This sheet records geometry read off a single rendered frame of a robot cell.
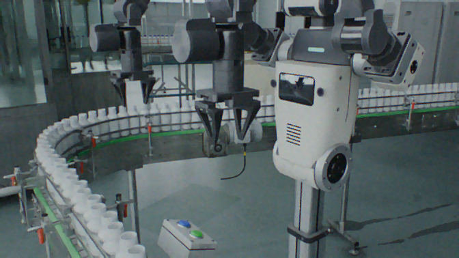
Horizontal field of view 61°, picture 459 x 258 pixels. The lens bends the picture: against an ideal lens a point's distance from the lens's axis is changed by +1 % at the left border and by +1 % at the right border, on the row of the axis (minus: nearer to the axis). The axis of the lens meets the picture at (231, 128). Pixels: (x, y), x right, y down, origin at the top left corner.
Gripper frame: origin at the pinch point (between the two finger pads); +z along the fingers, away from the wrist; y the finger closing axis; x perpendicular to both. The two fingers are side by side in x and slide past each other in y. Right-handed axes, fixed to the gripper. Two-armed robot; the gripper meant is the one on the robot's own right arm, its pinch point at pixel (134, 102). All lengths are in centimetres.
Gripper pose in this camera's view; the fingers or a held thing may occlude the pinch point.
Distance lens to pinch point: 111.3
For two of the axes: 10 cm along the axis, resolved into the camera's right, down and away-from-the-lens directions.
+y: -8.0, 1.7, -5.8
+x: 6.0, 2.2, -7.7
